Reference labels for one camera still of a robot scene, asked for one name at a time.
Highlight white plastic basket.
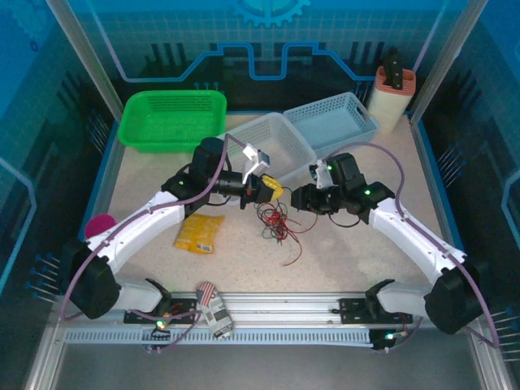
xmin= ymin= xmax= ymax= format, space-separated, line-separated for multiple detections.
xmin=214 ymin=112 xmax=318 ymax=189

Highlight green plastic basket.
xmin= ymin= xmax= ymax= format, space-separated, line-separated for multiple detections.
xmin=117 ymin=89 xmax=228 ymax=155

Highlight yellow snack bag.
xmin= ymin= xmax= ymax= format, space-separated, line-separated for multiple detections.
xmin=172 ymin=212 xmax=227 ymax=256

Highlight light blue plastic basket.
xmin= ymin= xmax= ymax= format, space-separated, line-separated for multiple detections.
xmin=283 ymin=92 xmax=381 ymax=158

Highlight beige knife block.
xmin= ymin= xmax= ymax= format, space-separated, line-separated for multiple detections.
xmin=367 ymin=66 xmax=418 ymax=135

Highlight pink round object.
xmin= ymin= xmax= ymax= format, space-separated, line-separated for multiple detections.
xmin=84 ymin=214 xmax=117 ymax=241

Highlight flag printed paper packet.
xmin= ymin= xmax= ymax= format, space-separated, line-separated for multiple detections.
xmin=194 ymin=280 xmax=236 ymax=340

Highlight small black connector board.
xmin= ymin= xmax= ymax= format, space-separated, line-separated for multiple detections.
xmin=141 ymin=318 xmax=172 ymax=354
xmin=371 ymin=327 xmax=407 ymax=353

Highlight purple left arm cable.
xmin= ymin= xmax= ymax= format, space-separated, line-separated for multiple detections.
xmin=60 ymin=135 xmax=249 ymax=354

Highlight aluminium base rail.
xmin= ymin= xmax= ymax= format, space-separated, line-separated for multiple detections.
xmin=56 ymin=290 xmax=431 ymax=327

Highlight white slotted cable duct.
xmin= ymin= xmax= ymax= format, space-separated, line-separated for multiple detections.
xmin=63 ymin=327 xmax=375 ymax=348

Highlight black knife handle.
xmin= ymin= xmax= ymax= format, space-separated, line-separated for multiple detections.
xmin=383 ymin=47 xmax=404 ymax=91

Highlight aluminium frame post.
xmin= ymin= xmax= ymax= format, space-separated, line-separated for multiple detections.
xmin=44 ymin=0 xmax=125 ymax=119
xmin=408 ymin=0 xmax=488 ymax=123

